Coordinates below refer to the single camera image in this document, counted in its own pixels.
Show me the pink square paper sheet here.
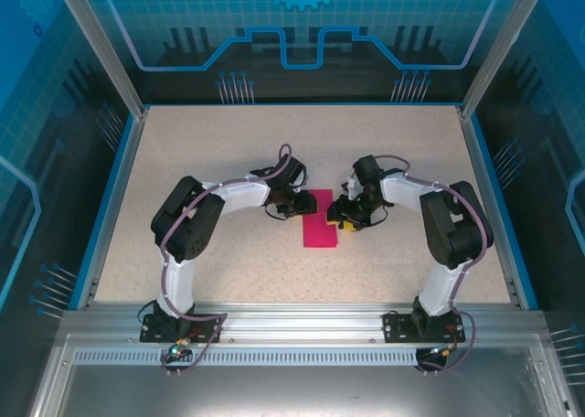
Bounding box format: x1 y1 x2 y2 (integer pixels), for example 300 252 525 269
302 188 339 249

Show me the small connector with orange plug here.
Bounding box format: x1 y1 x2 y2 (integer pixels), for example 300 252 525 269
427 343 460 359

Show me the grey metal shelf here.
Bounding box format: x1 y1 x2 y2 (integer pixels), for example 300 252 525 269
27 334 578 417

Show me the small connector with green light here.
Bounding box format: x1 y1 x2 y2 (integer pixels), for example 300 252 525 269
165 340 192 362

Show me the thin black wire loop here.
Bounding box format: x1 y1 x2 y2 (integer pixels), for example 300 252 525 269
365 205 390 229
264 204 293 222

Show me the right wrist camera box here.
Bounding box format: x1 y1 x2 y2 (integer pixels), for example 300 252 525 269
342 172 361 201

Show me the long aluminium frame rail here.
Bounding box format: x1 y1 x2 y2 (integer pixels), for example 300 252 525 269
60 301 548 345

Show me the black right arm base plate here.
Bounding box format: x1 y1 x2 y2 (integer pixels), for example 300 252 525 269
382 310 463 344

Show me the aluminium side rail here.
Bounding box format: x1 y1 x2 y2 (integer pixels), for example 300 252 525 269
76 107 151 312
456 105 527 308

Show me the slotted grey cable duct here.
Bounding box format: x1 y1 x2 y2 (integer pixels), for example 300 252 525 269
71 348 424 364

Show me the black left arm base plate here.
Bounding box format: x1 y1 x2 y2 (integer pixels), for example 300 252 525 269
139 313 224 344

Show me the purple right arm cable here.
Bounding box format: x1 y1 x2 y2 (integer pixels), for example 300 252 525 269
372 154 488 375

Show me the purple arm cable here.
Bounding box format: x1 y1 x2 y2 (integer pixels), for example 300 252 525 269
158 143 294 378
372 154 488 375

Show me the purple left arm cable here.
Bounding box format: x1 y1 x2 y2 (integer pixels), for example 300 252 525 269
158 143 294 378

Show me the aluminium corner post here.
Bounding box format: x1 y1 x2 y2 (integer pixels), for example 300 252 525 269
50 0 151 119
459 0 552 121

